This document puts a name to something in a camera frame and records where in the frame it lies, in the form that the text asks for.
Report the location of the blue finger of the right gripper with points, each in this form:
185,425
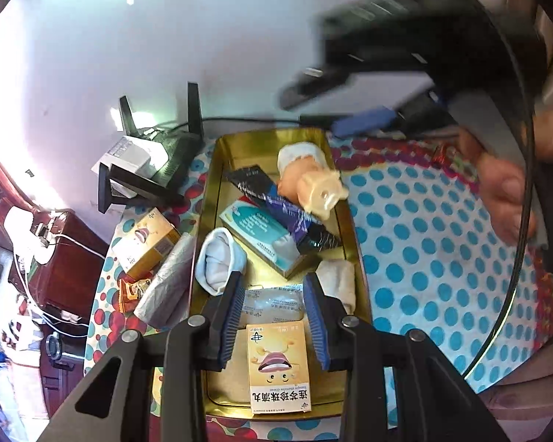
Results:
363,123
310,84

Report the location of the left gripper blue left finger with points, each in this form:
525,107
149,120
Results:
229,316

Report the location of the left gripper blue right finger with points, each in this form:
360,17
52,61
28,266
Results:
320,322

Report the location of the silver pill blister pack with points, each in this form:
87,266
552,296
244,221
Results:
272,305

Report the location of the white sock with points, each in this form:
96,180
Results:
220,256
292,152
337,279

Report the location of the dark blue sachet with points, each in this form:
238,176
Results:
309,234

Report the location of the grey plastic package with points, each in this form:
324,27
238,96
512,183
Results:
164,300

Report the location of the red foil candy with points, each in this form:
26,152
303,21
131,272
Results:
445,155

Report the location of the yellow medicine box with lips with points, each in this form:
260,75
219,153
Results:
278,369

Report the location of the teal white medicine box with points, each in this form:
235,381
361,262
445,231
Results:
265,237

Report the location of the orange toy pig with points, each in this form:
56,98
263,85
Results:
315,188

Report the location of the person's right hand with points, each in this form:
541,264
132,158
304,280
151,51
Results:
502,184

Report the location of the black power adapter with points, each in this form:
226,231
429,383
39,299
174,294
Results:
322,121

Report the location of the gold metal tin tray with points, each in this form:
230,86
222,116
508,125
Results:
227,393

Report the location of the orange snack packet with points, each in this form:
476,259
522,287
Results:
131,291

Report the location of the yellow medicine box left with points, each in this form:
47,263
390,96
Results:
147,243

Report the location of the polka dot tablecloth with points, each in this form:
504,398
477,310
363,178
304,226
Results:
432,260

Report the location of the dark red wooden cabinet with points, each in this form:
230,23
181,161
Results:
66,283

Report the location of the black wifi router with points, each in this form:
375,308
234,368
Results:
149,166

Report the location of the white charger with cable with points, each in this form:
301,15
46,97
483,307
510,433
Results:
63,231

